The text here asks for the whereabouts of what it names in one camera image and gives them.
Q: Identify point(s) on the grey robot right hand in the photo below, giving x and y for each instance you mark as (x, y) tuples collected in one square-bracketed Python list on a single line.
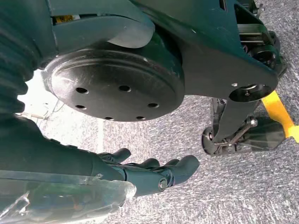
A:
[(58, 157)]

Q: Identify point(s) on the yellow floor tape square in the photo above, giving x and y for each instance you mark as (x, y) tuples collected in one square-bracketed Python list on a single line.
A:
[(278, 114)]

